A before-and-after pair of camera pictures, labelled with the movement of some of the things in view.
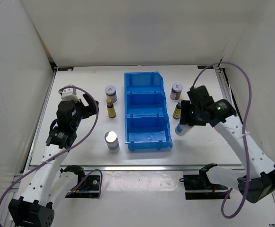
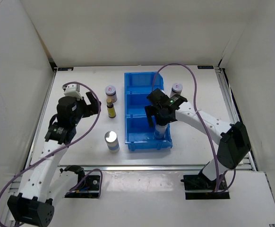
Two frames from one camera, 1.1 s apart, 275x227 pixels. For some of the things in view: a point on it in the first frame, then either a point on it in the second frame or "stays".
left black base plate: (90, 188) stays
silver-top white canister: (182, 129) to (159, 131)
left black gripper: (92, 106) stays
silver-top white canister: (111, 139) stays
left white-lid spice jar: (110, 92) stays
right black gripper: (186, 106) to (150, 111)
